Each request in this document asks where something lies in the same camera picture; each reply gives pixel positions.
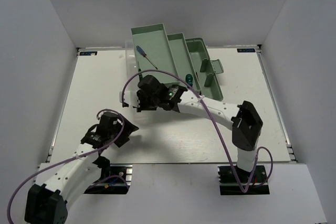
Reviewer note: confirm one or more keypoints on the black green precision screwdriver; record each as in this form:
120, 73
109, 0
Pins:
139, 70

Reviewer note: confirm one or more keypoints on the dark green stubby screwdriver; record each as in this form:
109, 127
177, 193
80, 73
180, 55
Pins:
189, 79

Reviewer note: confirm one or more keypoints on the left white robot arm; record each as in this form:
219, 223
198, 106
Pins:
51, 201

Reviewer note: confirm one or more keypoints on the blue table label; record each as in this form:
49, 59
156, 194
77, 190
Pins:
88, 53
246, 50

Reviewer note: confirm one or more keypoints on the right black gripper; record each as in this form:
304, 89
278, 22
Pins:
140, 106

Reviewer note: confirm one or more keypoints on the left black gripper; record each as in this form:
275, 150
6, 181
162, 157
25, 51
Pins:
128, 127

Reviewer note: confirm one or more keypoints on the green toolbox with clear lid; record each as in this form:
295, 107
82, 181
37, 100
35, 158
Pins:
175, 56

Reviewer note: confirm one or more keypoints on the right blue table label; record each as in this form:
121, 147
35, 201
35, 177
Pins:
246, 50

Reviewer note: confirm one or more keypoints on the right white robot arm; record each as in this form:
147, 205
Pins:
242, 120

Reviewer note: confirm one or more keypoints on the left blue table label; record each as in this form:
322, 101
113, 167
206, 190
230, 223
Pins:
88, 53

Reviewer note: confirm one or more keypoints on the blue handled precision screwdriver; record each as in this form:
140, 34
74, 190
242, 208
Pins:
143, 54

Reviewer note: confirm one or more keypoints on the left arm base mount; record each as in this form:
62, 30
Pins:
114, 180

